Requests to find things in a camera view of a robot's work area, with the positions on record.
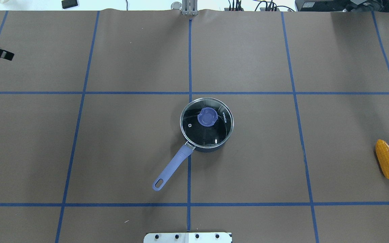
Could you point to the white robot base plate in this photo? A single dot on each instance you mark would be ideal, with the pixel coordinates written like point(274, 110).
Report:
point(189, 237)

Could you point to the small metal cup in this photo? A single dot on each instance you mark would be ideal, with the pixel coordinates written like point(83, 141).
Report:
point(176, 6)

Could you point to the small black device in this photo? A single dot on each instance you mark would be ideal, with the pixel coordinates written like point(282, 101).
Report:
point(66, 4)

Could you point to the dark blue saucepan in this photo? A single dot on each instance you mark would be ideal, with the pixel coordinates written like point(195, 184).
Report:
point(183, 153)

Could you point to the yellow corn cob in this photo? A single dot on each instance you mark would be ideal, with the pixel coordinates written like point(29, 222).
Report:
point(382, 153)

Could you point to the aluminium frame post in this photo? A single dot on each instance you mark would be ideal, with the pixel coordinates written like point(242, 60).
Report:
point(190, 7)

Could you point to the glass pot lid blue knob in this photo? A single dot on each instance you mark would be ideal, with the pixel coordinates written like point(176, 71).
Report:
point(206, 124)

